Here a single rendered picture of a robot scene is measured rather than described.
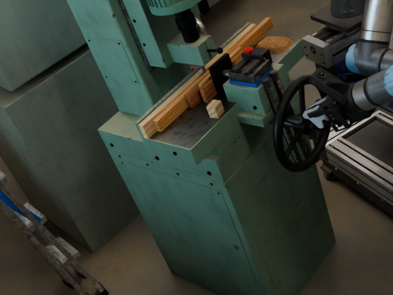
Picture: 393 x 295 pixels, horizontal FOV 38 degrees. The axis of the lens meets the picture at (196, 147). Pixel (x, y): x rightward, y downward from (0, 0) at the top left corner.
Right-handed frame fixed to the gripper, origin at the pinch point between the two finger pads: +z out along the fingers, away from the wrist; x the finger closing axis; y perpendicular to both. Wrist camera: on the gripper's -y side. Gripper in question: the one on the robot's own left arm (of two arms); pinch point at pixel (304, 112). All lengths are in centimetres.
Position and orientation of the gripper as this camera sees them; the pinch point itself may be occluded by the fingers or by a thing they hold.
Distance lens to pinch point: 160.8
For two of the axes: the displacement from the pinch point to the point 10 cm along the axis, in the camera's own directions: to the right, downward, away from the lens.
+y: 6.4, 7.5, 1.6
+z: -4.7, 2.2, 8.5
